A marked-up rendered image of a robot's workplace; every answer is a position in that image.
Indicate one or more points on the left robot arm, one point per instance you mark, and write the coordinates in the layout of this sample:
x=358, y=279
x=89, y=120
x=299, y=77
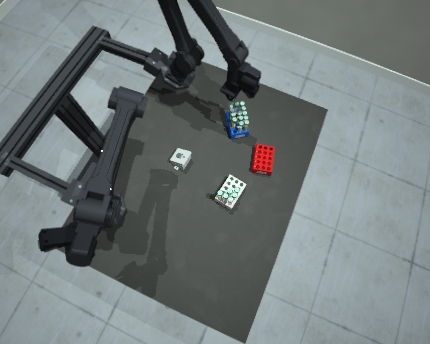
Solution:
x=189, y=54

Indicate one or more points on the white tube rack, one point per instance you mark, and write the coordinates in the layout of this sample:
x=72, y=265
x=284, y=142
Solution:
x=231, y=183

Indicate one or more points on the red lego-style plate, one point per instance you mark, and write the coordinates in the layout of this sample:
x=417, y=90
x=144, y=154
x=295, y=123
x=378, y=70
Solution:
x=266, y=159

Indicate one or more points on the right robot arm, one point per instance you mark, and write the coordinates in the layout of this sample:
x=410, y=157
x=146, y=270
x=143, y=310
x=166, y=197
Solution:
x=92, y=210

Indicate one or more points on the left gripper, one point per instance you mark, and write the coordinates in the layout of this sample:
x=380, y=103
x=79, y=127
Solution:
x=225, y=90

